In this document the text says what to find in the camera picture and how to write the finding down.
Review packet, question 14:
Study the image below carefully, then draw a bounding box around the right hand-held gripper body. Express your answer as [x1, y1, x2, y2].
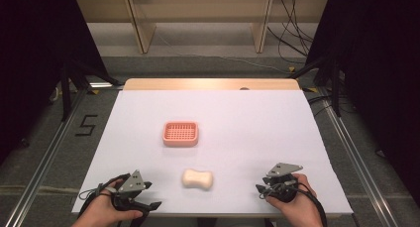
[262, 162, 304, 203]

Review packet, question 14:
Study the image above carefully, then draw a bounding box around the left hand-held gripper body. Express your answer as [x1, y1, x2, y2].
[111, 169, 150, 212]

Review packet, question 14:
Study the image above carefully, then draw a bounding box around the cream soap bar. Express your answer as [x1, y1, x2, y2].
[180, 168, 214, 191]

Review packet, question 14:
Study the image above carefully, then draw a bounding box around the pink slotted soap dish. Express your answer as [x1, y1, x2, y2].
[161, 121, 200, 148]

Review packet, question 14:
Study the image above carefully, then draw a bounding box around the person's left hand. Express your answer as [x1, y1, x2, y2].
[72, 179, 144, 227]

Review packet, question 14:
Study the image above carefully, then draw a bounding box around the person's right hand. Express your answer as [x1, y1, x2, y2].
[265, 172, 324, 227]

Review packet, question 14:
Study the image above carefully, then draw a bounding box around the white table sheet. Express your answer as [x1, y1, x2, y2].
[71, 89, 354, 216]

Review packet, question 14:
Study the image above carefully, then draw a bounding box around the black metal stand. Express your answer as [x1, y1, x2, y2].
[58, 57, 124, 123]
[289, 53, 345, 118]

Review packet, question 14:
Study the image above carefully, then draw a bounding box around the black curtain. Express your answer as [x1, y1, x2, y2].
[305, 0, 420, 203]
[0, 0, 108, 164]

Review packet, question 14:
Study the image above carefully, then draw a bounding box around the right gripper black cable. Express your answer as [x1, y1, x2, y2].
[263, 181, 329, 227]

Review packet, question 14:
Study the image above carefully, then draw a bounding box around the metal floor rail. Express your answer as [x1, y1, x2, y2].
[3, 87, 87, 227]
[317, 87, 401, 227]

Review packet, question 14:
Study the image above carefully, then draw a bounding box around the thin white floor cable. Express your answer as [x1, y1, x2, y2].
[154, 31, 292, 74]

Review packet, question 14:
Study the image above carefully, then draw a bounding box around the bundle of black floor cables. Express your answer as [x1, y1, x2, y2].
[266, 0, 315, 65]

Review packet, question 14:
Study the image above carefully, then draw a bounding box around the light wooden desk frame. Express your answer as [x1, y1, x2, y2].
[75, 0, 330, 55]

